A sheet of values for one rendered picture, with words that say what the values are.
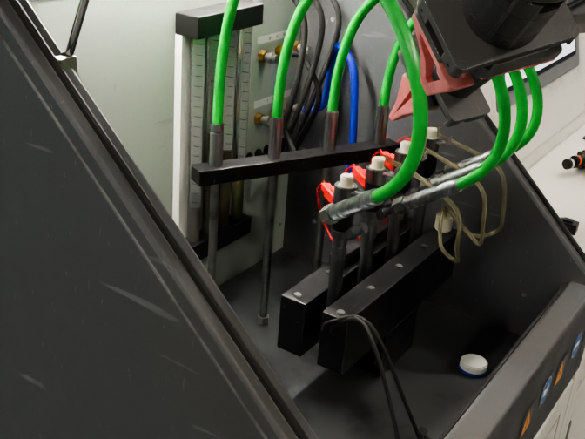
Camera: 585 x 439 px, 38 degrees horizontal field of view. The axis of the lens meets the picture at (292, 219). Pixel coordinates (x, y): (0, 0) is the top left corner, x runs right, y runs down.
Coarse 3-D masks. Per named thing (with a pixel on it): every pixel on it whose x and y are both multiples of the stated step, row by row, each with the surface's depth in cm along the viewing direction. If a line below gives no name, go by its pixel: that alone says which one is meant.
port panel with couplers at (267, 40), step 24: (264, 0) 124; (288, 0) 129; (264, 24) 126; (288, 24) 131; (264, 48) 128; (264, 72) 129; (288, 72) 135; (264, 96) 131; (288, 96) 137; (264, 120) 130; (288, 120) 140; (264, 144) 136
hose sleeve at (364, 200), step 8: (368, 192) 85; (344, 200) 89; (352, 200) 87; (360, 200) 86; (368, 200) 85; (336, 208) 90; (344, 208) 88; (352, 208) 87; (360, 208) 86; (368, 208) 86; (336, 216) 90; (344, 216) 89
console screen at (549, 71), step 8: (576, 40) 172; (568, 48) 168; (576, 48) 173; (560, 56) 164; (568, 56) 169; (576, 56) 173; (544, 64) 157; (552, 64) 160; (560, 64) 165; (568, 64) 169; (576, 64) 174; (544, 72) 157; (552, 72) 161; (560, 72) 165; (544, 80) 158; (552, 80) 161; (512, 88) 144; (528, 88) 151; (512, 96) 144; (496, 104) 139; (512, 104) 144
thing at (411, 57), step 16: (384, 0) 78; (224, 16) 102; (400, 16) 77; (224, 32) 103; (400, 32) 77; (224, 48) 104; (400, 48) 77; (416, 48) 77; (224, 64) 106; (416, 64) 76; (224, 80) 107; (416, 80) 76; (416, 96) 76; (416, 112) 77; (416, 128) 77; (416, 144) 78; (416, 160) 78; (400, 176) 80; (384, 192) 83
